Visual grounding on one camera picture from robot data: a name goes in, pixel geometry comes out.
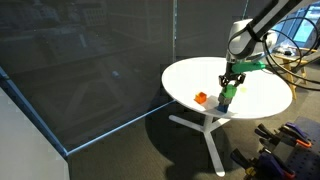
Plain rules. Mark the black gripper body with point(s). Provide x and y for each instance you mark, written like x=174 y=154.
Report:
x=233 y=71

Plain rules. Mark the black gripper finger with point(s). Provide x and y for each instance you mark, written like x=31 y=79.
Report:
x=240 y=80
x=224 y=81

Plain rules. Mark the dark green block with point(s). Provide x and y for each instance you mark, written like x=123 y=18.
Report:
x=229 y=90

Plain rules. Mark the bright window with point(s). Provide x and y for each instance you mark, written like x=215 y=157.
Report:
x=310 y=26

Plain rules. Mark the blue partition bottom frame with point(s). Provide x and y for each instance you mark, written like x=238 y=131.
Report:
x=33 y=116

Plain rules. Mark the Franka robot arm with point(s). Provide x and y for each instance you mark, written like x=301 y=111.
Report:
x=241 y=40

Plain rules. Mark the lime green block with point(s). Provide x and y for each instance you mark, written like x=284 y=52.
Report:
x=243 y=89

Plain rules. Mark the purple orange spring clamp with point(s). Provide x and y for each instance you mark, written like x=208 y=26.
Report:
x=271 y=161
x=296 y=131

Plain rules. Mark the thin blue-lit partition post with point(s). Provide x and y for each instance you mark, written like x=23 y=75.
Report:
x=244 y=8

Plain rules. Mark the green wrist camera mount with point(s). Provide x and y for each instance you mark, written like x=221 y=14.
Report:
x=248 y=67

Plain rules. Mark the white table base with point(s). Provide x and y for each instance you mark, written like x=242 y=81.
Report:
x=208 y=133

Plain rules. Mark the clear plastic bag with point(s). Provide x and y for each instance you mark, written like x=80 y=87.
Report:
x=283 y=50

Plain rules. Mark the metal partition post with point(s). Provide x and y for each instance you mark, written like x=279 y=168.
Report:
x=174 y=30

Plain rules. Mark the blue block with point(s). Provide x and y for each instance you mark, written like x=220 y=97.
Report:
x=222 y=108

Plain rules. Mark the orange block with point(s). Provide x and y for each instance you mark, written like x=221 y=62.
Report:
x=200 y=97

